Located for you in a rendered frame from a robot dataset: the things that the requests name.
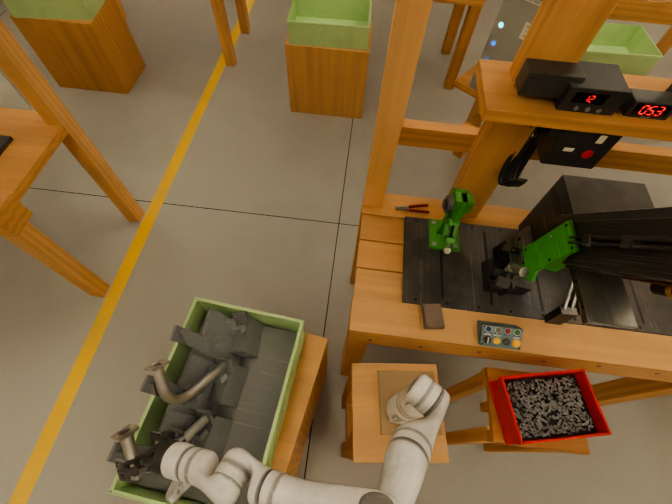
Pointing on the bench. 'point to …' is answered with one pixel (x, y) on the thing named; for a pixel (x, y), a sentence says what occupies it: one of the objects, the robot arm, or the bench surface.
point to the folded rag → (432, 316)
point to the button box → (498, 334)
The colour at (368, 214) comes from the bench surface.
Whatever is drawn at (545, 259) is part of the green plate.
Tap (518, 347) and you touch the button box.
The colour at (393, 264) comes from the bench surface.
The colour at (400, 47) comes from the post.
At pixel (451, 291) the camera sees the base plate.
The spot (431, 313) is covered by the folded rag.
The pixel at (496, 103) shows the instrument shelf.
